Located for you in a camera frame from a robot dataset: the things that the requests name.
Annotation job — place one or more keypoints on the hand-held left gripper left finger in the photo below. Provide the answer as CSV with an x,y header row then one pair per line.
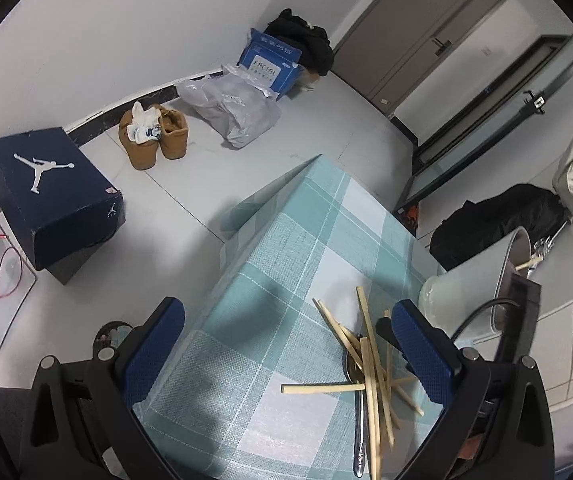
x,y
152,352

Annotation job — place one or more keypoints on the pile of wooden chopsticks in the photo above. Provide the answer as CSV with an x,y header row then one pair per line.
x,y
374,375

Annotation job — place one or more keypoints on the silver metallic object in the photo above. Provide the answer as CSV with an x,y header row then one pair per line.
x,y
543,246

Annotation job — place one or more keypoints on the metal spoon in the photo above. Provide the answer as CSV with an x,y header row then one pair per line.
x,y
360,420

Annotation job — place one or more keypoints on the brown boot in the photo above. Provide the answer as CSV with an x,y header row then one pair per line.
x,y
141,152
174,132

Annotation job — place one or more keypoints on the navy shoe box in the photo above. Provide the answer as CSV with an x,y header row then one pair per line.
x,y
51,195

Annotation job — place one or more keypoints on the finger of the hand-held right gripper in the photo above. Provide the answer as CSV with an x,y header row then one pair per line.
x,y
389,332

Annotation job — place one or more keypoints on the white socks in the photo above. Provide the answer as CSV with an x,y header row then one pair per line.
x,y
142,122

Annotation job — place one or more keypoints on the orange black object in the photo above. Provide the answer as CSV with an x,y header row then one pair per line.
x,y
409,220

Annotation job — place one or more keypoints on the white utensil holder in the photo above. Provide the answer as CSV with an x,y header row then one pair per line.
x,y
466,290

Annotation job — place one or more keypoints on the grey door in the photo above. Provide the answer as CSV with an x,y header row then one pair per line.
x,y
416,30

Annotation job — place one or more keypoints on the blue cardboard box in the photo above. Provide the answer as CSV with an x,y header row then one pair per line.
x,y
269,62

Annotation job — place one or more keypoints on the light wooden chopstick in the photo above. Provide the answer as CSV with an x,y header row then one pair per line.
x,y
530,262

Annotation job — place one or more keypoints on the teal checkered tablecloth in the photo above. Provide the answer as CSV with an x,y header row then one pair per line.
x,y
286,285

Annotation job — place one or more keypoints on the glass sliding door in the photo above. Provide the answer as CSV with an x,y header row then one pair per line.
x,y
486,125

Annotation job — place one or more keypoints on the black clothing pile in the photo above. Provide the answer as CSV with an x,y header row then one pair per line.
x,y
306,40

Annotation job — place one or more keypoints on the grey plastic bag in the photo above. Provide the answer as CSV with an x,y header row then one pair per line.
x,y
231,105

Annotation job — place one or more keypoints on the black backpack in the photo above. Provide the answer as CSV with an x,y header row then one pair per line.
x,y
491,225

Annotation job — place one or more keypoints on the black clamp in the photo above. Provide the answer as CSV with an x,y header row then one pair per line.
x,y
536,100

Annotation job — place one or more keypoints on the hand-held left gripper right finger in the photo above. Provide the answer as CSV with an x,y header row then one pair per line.
x,y
424,355

